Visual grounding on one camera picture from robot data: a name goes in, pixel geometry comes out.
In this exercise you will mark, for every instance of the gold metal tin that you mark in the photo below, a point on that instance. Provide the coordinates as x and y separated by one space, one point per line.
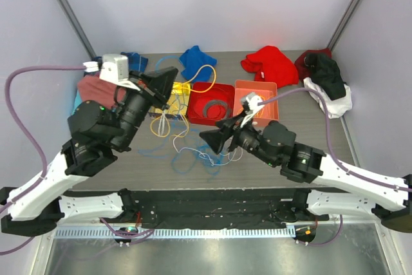
177 104

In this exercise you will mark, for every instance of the red square box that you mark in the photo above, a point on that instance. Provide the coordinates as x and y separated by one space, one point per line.
208 107

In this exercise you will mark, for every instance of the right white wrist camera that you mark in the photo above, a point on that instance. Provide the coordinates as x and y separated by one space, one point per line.
252 105

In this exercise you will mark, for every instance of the blue plaid cloth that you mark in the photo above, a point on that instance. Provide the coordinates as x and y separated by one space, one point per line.
135 62

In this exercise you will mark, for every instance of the salmon pink cloth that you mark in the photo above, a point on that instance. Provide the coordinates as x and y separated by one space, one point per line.
95 89

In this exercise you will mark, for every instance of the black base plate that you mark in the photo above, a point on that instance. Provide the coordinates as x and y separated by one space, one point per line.
216 209

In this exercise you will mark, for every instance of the light blue cloth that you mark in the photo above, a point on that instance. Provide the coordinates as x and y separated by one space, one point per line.
77 102

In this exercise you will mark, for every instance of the white cloth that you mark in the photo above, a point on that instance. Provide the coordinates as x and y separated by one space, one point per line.
336 108

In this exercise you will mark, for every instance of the white slotted cable duct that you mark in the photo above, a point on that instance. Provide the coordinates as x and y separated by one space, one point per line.
100 232

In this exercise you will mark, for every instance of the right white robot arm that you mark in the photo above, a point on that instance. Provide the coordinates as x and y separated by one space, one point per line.
361 192

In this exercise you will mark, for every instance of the corner aluminium post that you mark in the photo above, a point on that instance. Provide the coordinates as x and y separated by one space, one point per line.
77 28
343 23

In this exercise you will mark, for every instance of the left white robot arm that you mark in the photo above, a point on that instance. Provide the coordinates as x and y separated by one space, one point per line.
97 134

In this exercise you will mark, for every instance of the right corner aluminium post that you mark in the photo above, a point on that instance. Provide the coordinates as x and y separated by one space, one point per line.
343 23

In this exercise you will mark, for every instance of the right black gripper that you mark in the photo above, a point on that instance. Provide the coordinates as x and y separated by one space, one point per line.
216 138

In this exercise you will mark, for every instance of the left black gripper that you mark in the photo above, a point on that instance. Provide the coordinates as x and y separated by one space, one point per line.
161 82

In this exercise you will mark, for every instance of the salmon pink square box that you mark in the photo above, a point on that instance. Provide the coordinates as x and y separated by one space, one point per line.
266 90

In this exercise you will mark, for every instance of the left corner aluminium post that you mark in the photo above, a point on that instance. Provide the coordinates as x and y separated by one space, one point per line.
77 28

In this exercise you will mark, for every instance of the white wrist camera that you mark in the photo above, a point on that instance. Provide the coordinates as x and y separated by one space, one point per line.
115 70
252 105

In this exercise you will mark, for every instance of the black cloth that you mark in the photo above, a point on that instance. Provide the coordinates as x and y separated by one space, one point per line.
325 72

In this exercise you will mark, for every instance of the dark red cloth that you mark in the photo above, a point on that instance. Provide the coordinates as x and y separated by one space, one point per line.
302 68

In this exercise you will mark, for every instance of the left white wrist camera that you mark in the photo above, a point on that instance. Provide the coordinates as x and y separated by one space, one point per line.
115 70

